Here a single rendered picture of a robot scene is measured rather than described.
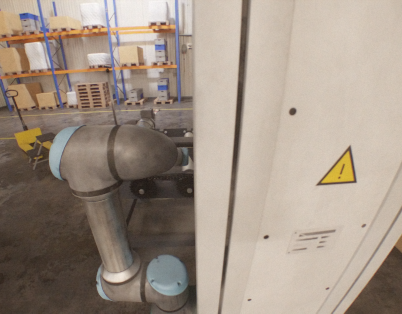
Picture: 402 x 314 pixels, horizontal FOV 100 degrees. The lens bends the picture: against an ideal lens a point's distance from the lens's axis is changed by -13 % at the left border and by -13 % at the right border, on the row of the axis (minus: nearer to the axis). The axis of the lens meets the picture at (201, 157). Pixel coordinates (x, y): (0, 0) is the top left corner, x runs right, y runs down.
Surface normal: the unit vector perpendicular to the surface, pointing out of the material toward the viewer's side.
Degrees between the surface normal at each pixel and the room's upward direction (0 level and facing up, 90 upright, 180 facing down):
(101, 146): 51
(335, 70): 90
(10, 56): 90
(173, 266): 7
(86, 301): 0
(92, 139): 42
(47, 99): 90
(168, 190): 90
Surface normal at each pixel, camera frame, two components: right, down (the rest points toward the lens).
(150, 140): 0.69, -0.36
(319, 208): 0.07, 0.44
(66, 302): 0.00, -0.90
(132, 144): 0.38, -0.28
